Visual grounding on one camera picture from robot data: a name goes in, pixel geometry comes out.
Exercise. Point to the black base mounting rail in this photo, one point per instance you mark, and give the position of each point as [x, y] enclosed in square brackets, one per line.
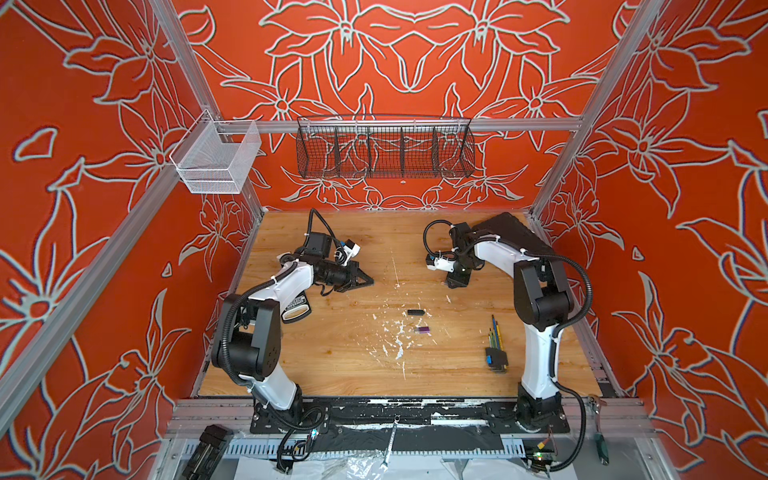
[425, 425]

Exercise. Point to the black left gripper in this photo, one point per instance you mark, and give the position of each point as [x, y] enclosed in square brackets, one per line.
[352, 270]

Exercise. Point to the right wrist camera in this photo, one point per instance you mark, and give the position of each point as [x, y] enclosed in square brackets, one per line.
[440, 263]

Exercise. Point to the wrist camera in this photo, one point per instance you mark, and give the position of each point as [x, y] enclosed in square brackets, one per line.
[440, 263]
[346, 251]

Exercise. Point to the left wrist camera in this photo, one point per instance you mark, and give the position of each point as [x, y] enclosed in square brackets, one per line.
[346, 251]

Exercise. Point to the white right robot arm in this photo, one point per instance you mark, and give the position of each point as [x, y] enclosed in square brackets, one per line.
[551, 293]

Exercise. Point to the black clamp block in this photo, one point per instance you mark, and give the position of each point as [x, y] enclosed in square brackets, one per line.
[212, 445]

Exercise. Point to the black plastic tool case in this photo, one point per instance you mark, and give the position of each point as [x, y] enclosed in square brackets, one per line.
[514, 232]

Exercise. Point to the black wire mesh basket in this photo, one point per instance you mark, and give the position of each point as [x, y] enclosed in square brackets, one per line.
[385, 146]

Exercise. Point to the green handled screwdriver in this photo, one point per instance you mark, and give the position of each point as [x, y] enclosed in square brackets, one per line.
[596, 404]

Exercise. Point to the white wire mesh basket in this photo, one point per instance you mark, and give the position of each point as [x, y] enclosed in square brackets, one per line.
[215, 156]

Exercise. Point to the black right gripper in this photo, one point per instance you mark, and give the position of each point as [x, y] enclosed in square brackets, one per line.
[458, 273]

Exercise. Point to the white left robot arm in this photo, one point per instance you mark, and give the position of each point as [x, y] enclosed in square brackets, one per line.
[248, 339]

